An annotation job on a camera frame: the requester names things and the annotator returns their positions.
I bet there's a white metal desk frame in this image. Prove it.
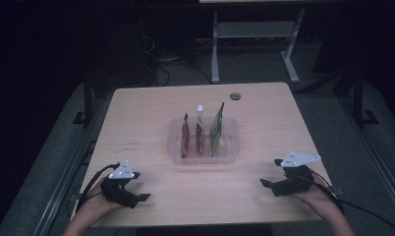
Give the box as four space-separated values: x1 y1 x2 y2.
198 0 337 85

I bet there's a green and white food pouch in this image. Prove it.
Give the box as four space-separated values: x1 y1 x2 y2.
209 101 226 158

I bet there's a hand-held gripper black cable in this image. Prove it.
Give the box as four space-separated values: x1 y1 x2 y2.
303 176 395 236
76 162 121 212

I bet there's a brown snack packet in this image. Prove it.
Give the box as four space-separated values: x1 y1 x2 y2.
181 112 191 159

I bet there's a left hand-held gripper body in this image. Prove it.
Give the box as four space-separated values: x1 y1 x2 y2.
100 159 140 209

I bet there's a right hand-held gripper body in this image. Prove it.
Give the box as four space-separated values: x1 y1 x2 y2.
271 150 321 198

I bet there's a person's left hand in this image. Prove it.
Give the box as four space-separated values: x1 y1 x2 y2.
84 181 121 217

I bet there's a left hand-held gripper black cable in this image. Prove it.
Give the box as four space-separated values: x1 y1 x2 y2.
76 162 121 212

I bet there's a black metal stand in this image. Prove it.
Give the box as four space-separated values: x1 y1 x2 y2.
352 68 380 127
72 70 95 127

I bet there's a black floor cable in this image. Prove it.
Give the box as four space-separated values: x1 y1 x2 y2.
152 62 213 87

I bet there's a clear plastic container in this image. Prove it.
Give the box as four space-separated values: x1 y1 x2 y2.
167 116 242 165

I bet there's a person's right hand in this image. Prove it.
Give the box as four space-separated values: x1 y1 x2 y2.
292 175 336 212

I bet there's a right hand-held gripper black cable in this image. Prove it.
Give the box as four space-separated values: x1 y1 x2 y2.
303 176 395 236

